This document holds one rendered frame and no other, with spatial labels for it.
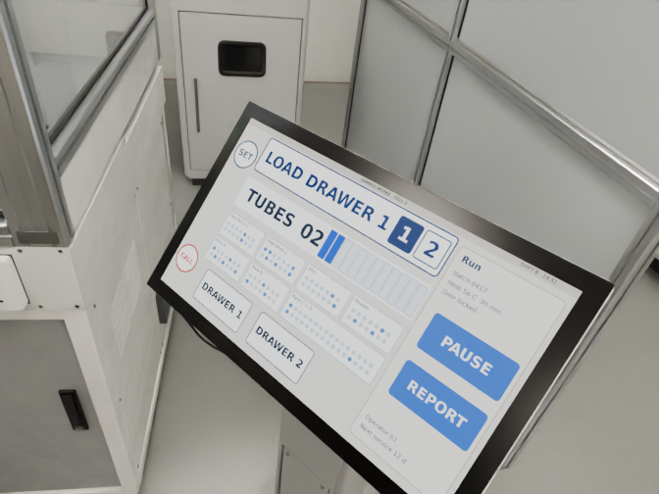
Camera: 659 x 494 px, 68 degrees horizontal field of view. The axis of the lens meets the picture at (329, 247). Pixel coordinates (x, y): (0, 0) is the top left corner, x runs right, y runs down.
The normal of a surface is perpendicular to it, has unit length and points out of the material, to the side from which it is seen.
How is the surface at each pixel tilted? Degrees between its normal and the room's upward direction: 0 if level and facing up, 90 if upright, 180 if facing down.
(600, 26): 90
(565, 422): 0
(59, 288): 90
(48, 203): 90
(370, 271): 50
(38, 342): 90
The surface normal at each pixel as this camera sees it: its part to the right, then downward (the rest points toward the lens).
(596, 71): -0.96, 0.07
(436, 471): -0.43, -0.18
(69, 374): 0.11, 0.63
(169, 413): 0.11, -0.78
